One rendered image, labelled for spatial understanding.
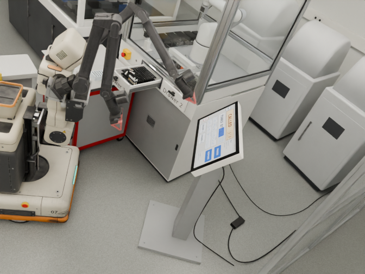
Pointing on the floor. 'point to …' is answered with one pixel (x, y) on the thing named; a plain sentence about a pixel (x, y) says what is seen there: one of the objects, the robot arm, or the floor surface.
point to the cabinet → (165, 131)
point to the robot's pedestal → (18, 69)
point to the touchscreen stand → (180, 222)
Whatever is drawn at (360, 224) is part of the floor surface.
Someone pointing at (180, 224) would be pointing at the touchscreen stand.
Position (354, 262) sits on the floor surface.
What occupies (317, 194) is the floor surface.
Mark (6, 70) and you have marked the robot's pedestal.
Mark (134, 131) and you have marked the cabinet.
